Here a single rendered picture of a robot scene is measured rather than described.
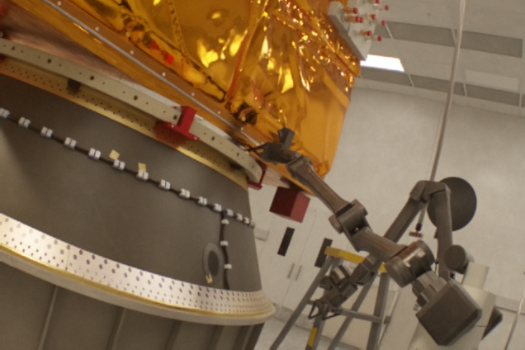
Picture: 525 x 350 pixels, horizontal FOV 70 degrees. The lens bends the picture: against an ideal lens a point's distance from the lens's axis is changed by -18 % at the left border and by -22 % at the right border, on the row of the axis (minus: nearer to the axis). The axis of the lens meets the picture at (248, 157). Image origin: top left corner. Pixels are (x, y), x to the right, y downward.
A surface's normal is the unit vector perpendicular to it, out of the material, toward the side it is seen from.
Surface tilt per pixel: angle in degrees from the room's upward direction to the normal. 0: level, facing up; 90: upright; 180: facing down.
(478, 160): 90
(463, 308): 90
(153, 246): 62
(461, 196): 90
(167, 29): 89
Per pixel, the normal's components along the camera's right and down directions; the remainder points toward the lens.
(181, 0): 0.80, 0.16
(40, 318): 0.42, -0.01
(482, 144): -0.51, -0.33
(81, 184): 0.54, -0.43
